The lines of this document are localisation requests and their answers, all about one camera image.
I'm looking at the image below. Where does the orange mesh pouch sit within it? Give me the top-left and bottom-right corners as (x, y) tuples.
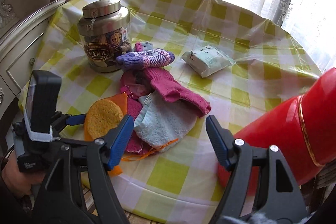
(84, 92), (180, 177)

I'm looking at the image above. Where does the magenta knitted cloth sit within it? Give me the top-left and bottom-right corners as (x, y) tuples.
(143, 68), (211, 118)

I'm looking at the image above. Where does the purple knitted mitten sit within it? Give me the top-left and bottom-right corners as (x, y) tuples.
(116, 48), (175, 70)

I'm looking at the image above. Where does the grey plush pig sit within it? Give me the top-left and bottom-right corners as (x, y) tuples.
(133, 42), (154, 52)

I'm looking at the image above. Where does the tissue pack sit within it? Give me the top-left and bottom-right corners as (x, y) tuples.
(181, 45), (236, 78)

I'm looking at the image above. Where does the left hand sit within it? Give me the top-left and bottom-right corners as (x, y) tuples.
(1, 151), (46, 197)

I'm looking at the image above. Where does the phone on left gripper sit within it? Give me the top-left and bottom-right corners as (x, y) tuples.
(23, 70), (62, 143)

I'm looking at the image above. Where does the striped towel cushion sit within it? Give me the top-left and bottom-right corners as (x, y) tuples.
(80, 172), (159, 223)

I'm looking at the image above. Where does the red thermos flask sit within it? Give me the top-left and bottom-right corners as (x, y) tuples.
(234, 68), (335, 185)

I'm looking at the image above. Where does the white cabinet with drawers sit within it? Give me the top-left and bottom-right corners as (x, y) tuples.
(1, 0), (66, 153)

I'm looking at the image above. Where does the glass jar with metal lid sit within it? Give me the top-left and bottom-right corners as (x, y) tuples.
(77, 0), (131, 73)

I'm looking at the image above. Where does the green checkered plastic tablecloth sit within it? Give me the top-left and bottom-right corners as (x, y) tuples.
(34, 0), (321, 223)

